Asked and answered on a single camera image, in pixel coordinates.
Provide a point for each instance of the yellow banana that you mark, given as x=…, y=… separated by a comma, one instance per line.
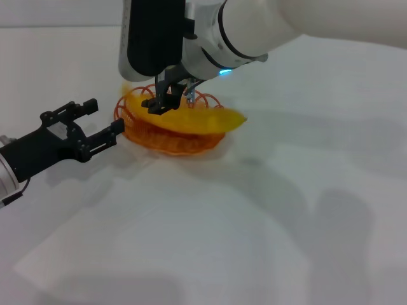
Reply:
x=206, y=120

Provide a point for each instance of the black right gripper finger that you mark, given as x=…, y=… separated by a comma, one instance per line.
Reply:
x=165, y=103

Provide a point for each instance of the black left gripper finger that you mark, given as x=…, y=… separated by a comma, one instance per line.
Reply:
x=89, y=106
x=111, y=133

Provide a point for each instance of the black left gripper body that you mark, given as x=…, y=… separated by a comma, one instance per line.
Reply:
x=44, y=147

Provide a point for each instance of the orange woven plastic basket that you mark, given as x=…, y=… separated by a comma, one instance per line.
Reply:
x=178, y=143

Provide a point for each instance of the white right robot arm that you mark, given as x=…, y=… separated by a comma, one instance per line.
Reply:
x=254, y=25

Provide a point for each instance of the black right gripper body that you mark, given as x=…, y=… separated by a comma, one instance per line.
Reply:
x=173, y=79

